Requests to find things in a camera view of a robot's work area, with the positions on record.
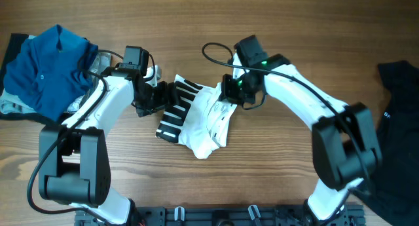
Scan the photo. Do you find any white t-shirt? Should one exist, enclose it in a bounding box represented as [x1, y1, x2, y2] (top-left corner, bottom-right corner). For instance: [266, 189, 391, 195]
[156, 75, 237, 159]

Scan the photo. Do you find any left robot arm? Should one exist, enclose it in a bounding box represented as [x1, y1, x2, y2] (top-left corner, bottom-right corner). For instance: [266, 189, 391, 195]
[27, 46, 179, 225]

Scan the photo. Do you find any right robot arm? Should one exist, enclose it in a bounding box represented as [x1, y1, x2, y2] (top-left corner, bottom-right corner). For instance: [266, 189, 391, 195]
[219, 35, 382, 225]

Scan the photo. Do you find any light grey folded garment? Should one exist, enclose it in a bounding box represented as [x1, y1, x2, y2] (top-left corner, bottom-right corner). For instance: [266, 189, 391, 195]
[64, 51, 111, 113]

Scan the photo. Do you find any blue polo shirt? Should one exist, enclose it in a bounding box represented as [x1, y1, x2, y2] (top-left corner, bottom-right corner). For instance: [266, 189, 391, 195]
[3, 25, 98, 121]

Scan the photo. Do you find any black garment right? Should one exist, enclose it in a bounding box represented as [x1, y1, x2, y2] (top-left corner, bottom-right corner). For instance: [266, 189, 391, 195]
[354, 60, 418, 225]

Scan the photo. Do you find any left black cable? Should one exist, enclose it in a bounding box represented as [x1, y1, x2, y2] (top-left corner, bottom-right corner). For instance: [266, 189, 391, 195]
[26, 48, 125, 226]

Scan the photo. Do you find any black cable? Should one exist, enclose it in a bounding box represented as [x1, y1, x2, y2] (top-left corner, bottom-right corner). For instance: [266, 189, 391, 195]
[26, 48, 125, 226]
[201, 41, 373, 194]

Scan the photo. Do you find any right black cable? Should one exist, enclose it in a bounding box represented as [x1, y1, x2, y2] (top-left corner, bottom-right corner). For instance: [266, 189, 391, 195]
[201, 41, 373, 194]

